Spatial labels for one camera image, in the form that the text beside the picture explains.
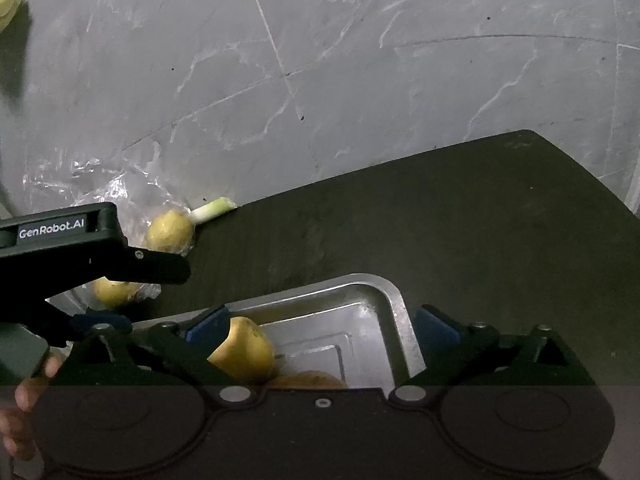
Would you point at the metal tray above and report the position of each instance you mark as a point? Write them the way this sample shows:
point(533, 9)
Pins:
point(380, 320)

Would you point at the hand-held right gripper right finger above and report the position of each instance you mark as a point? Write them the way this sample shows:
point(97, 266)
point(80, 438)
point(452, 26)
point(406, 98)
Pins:
point(437, 332)

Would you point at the small yellow bagged fruit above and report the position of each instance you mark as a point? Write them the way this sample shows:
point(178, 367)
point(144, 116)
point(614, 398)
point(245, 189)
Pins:
point(170, 232)

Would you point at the clear plastic bag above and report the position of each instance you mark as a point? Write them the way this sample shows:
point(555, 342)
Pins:
point(100, 185)

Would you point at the person's left hand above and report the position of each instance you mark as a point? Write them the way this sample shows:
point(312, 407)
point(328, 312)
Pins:
point(20, 410)

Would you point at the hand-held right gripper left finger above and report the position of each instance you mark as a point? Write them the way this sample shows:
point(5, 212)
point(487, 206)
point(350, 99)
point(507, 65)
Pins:
point(207, 327)

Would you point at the green onion piece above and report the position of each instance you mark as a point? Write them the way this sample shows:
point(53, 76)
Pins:
point(212, 210)

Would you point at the large yellow bagged fruit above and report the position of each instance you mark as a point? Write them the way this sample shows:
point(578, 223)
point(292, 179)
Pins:
point(117, 291)

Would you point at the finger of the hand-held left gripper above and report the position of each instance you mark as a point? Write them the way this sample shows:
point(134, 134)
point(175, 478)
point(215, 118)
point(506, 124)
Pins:
point(115, 321)
point(155, 267)

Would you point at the orange-brown round fruit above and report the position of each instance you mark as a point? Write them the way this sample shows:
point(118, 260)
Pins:
point(307, 379)

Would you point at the pale yellow cloth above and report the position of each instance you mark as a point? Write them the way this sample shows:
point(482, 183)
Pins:
point(7, 5)

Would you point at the green-yellow mango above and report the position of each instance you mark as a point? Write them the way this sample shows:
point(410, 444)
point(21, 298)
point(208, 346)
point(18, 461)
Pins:
point(242, 347)

